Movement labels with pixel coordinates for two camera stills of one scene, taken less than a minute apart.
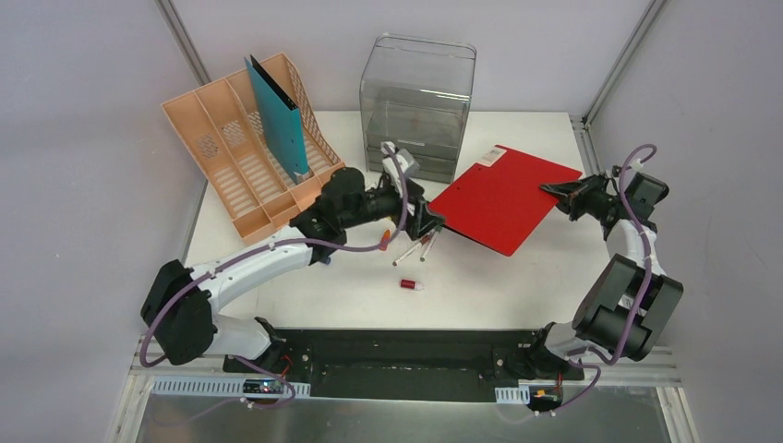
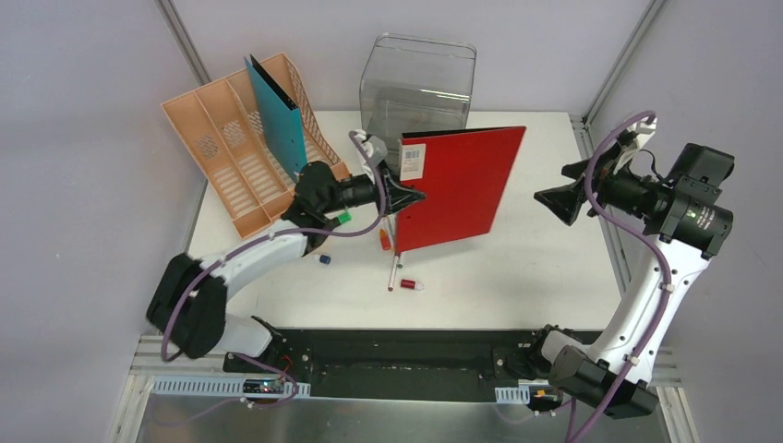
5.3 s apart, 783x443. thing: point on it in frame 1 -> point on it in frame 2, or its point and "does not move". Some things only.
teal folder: x=283 y=121 does not move
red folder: x=500 y=200 -> x=463 y=174
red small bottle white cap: x=411 y=284 does not move
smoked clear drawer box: x=418 y=94 does not move
